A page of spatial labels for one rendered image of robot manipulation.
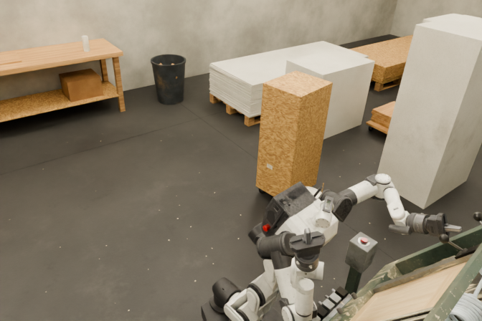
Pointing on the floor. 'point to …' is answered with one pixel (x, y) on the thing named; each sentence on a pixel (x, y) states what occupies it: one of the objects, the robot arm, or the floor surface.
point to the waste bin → (169, 78)
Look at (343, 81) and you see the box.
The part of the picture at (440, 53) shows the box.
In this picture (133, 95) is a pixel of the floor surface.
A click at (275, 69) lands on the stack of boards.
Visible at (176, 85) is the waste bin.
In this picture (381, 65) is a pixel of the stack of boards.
